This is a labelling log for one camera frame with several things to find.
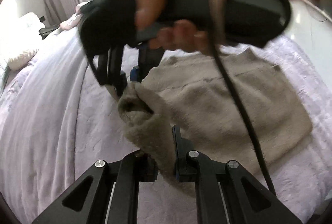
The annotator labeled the cream fluffy pillow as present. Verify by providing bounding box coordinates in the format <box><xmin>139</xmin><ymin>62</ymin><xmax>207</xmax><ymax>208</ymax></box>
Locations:
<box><xmin>7</xmin><ymin>48</ymin><xmax>39</xmax><ymax>71</ymax></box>

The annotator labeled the pink garment on bed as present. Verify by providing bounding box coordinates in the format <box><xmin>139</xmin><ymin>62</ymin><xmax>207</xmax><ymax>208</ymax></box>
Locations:
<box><xmin>60</xmin><ymin>2</ymin><xmax>87</xmax><ymax>31</ymax></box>

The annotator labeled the olive brown knit sweater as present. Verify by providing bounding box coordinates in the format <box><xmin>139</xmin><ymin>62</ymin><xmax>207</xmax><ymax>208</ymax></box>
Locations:
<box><xmin>118</xmin><ymin>49</ymin><xmax>313</xmax><ymax>196</ymax></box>

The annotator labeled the light grey fleece blanket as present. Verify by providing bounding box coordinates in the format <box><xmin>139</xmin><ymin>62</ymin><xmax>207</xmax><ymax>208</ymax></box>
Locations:
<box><xmin>1</xmin><ymin>28</ymin><xmax>87</xmax><ymax>223</ymax></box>

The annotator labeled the black cable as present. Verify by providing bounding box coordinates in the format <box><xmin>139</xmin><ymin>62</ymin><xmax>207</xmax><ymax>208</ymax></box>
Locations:
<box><xmin>207</xmin><ymin>29</ymin><xmax>277</xmax><ymax>197</ymax></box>

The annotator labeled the lavender embossed bed cover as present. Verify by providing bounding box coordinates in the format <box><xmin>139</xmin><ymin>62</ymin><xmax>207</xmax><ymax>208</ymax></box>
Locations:
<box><xmin>0</xmin><ymin>29</ymin><xmax>332</xmax><ymax>224</ymax></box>

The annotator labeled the black object on bed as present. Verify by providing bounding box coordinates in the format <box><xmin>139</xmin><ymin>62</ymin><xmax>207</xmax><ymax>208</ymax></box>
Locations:
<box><xmin>39</xmin><ymin>24</ymin><xmax>62</xmax><ymax>40</ymax></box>

